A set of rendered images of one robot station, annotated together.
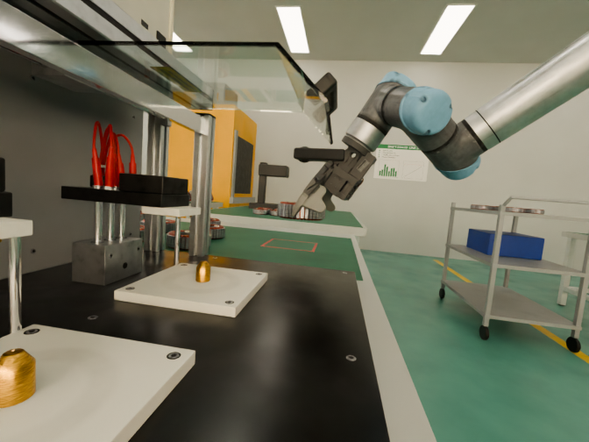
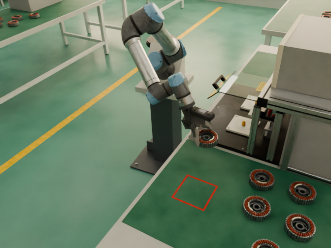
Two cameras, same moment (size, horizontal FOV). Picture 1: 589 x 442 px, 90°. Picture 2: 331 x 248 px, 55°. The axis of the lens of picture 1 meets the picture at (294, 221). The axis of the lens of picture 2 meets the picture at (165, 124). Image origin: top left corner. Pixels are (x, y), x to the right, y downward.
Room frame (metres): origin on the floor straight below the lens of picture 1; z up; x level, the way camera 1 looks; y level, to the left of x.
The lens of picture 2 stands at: (1.86, 0.28, 1.86)
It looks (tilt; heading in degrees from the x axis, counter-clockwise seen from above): 37 degrees down; 203
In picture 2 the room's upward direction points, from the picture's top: 3 degrees counter-clockwise
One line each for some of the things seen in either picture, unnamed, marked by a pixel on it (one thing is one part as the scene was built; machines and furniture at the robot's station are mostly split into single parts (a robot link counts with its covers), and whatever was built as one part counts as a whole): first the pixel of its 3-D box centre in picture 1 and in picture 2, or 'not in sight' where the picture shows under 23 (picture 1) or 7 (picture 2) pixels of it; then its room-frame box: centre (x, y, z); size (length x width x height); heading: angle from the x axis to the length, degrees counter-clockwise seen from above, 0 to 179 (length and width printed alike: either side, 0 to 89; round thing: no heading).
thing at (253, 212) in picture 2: (207, 231); (256, 207); (0.94, 0.28, 0.77); 0.11 x 0.11 x 0.04
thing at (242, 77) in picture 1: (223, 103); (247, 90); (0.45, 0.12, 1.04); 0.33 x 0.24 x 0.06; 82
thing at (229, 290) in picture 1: (202, 284); (243, 125); (0.40, 0.12, 0.78); 0.15 x 0.15 x 0.01; 82
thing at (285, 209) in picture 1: (301, 210); (206, 138); (0.69, -0.01, 0.87); 0.11 x 0.11 x 0.04
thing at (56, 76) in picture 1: (70, 67); not in sight; (0.39, 0.30, 1.05); 0.06 x 0.04 x 0.04; 172
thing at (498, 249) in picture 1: (505, 260); not in sight; (2.36, -1.73, 0.51); 1.01 x 0.60 x 1.01; 172
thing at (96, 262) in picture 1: (109, 258); (270, 130); (0.42, 0.26, 0.80); 0.07 x 0.05 x 0.06; 172
